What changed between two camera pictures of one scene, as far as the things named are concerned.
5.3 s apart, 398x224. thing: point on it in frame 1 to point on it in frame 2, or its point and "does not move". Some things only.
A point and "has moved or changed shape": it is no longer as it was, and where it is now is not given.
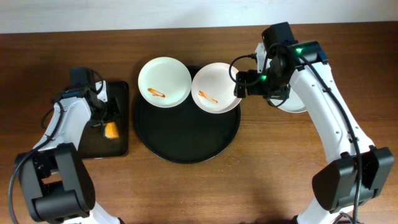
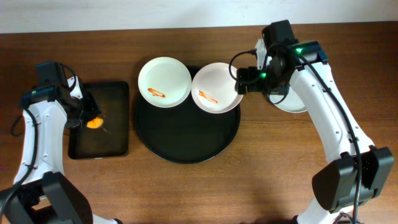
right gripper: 240,84 does not move
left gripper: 109,112 to 90,109
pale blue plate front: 293,103 does not move
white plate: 164,81 does not move
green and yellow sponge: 111,130 has moved or changed shape
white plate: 212,89 does not move
